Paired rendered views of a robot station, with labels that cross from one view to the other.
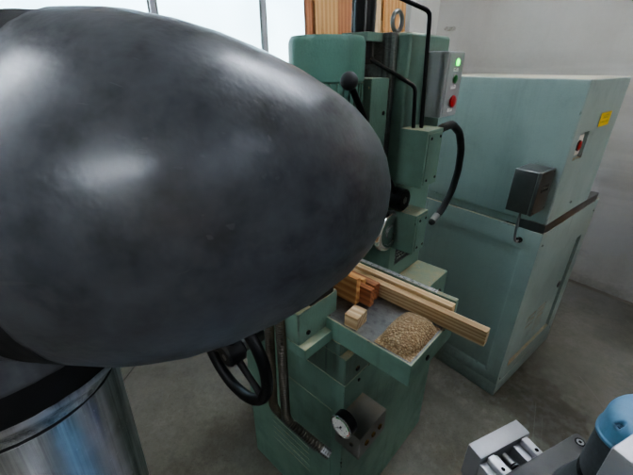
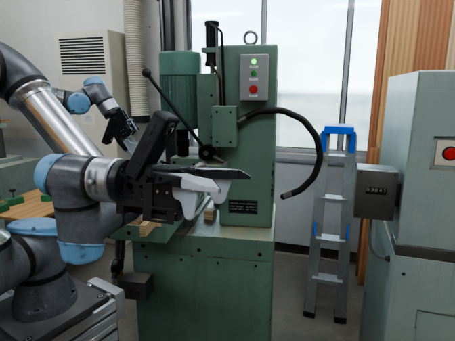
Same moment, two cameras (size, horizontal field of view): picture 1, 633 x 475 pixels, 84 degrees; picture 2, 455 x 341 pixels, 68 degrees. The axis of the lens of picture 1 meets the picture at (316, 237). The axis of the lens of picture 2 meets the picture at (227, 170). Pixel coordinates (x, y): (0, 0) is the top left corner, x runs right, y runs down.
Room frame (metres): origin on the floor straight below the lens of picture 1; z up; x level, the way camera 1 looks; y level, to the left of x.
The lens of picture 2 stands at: (0.26, -1.35, 1.37)
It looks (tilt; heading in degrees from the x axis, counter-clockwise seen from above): 14 degrees down; 56
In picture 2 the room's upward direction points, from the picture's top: straight up
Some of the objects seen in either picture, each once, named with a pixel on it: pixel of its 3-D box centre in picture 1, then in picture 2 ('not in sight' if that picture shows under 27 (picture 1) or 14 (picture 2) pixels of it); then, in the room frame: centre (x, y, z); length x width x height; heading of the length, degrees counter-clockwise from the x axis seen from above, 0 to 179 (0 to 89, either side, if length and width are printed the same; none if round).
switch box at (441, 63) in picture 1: (442, 84); (254, 78); (1.04, -0.34, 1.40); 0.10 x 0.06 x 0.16; 137
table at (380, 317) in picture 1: (320, 303); (155, 204); (0.77, -0.01, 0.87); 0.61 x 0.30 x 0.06; 47
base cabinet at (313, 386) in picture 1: (343, 375); (211, 301); (0.99, -0.10, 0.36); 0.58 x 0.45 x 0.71; 137
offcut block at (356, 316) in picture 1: (355, 317); not in sight; (0.66, -0.09, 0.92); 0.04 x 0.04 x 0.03; 53
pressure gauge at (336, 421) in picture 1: (345, 424); (118, 268); (0.57, -0.07, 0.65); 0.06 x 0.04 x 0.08; 47
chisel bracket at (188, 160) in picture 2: not in sight; (187, 166); (0.92, -0.04, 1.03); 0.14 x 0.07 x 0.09; 137
